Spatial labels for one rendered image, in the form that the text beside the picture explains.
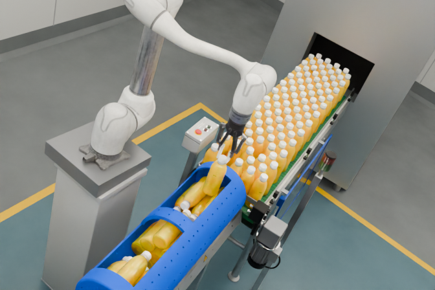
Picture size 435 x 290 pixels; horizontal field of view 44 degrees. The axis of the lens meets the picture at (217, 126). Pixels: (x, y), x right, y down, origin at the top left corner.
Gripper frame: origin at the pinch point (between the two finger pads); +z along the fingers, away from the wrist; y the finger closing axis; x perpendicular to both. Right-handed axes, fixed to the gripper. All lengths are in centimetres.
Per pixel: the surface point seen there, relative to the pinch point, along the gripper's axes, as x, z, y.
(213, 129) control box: 45, 28, -24
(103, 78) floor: 161, 136, -178
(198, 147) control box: 31, 33, -24
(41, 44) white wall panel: 154, 134, -245
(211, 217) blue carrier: -18.7, 18.1, 9.9
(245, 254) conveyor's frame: 57, 110, 20
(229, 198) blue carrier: -2.8, 18.5, 10.4
